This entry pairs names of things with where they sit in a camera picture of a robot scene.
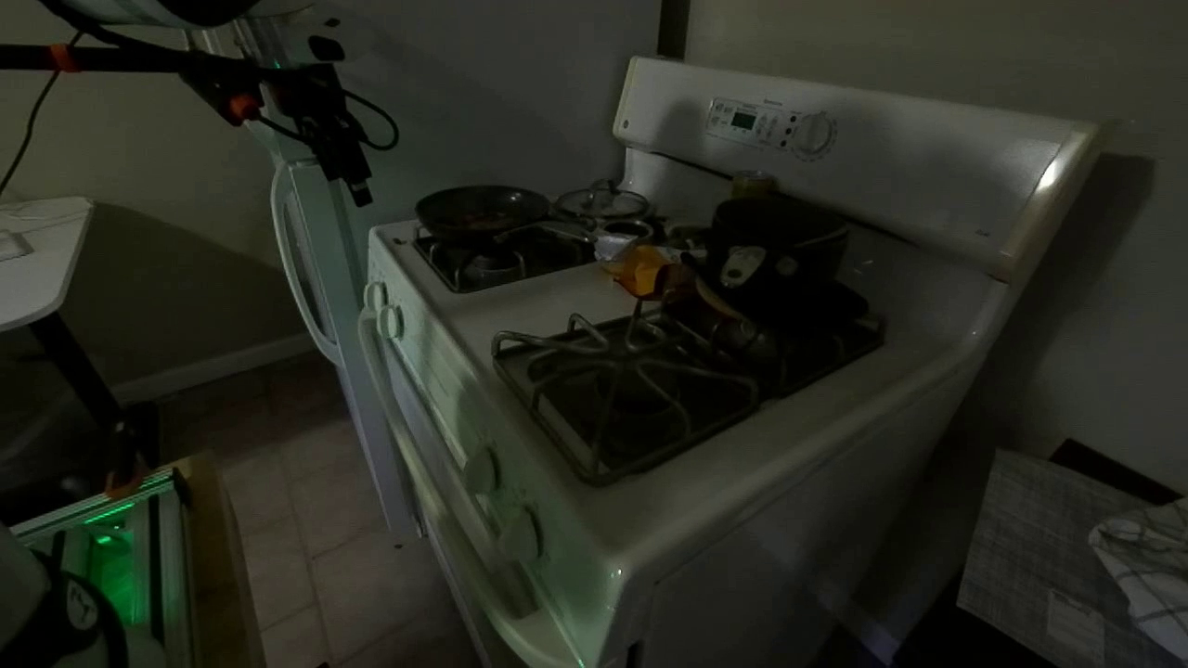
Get round glass pot lid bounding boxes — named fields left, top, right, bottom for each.
left=552, top=179, right=658, bottom=227

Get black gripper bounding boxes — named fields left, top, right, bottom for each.
left=265, top=59, right=380, bottom=212

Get white stove control knob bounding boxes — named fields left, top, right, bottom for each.
left=460, top=442, right=506, bottom=499
left=366, top=278, right=408, bottom=344
left=496, top=499, right=549, bottom=567

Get white GE gas stove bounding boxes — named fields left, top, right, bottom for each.
left=354, top=53, right=1106, bottom=668

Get white panel with curved handle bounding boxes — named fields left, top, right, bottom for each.
left=259, top=120, right=426, bottom=549

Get black wire burner grate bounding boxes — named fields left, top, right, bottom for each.
left=413, top=217, right=599, bottom=297
left=491, top=303, right=766, bottom=485

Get white side table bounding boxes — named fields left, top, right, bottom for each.
left=0, top=194, right=101, bottom=334

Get robot cart with green lights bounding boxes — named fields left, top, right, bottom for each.
left=0, top=451, right=267, bottom=668

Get black cooking pot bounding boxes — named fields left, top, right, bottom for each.
left=703, top=194, right=860, bottom=299

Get orange plastic toy object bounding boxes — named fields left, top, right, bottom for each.
left=610, top=242, right=681, bottom=299

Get checked white cloth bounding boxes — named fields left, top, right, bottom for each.
left=1083, top=498, right=1188, bottom=660

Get dark grey frying pan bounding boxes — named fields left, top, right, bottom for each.
left=413, top=181, right=563, bottom=242

